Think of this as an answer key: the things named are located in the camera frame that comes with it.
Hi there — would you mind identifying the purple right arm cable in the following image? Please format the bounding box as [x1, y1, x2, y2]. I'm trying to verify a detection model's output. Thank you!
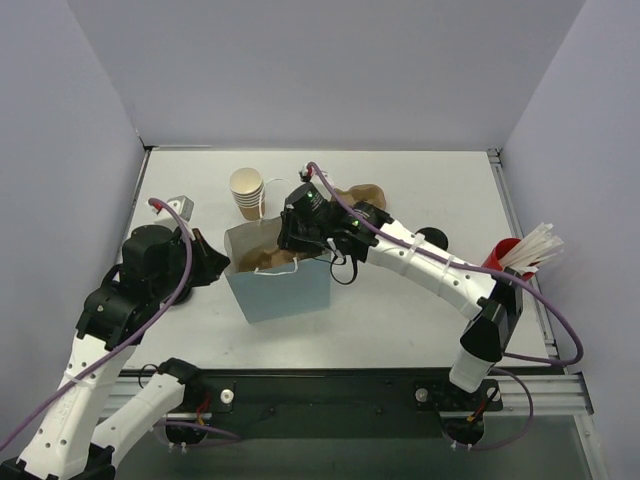
[302, 160, 584, 451]

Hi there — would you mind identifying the light blue paper bag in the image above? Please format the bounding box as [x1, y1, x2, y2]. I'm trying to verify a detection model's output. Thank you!
[223, 177, 332, 325]

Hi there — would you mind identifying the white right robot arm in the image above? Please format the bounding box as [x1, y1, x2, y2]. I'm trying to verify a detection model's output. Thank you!
[277, 162, 523, 408]

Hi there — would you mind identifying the brown pulp cup carrier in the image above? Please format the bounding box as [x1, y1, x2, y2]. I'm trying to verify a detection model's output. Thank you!
[232, 246, 312, 273]

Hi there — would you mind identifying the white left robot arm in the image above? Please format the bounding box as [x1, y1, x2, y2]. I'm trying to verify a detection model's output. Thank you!
[1, 195, 230, 479]

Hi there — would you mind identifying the brown cup with black lid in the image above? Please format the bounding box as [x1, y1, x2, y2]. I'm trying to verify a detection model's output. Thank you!
[416, 227, 449, 251]

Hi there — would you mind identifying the red straw holder cup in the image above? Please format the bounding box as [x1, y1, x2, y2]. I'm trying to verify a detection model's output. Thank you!
[482, 238, 540, 281]

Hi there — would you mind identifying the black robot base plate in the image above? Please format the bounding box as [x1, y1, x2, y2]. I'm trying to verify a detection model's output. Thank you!
[169, 368, 503, 442]

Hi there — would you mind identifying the remaining brown pulp carrier stack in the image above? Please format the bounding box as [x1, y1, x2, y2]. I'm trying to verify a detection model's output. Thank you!
[335, 184, 387, 210]

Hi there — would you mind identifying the stack of brown paper cups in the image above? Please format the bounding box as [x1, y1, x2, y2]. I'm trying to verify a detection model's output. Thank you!
[229, 167, 265, 221]

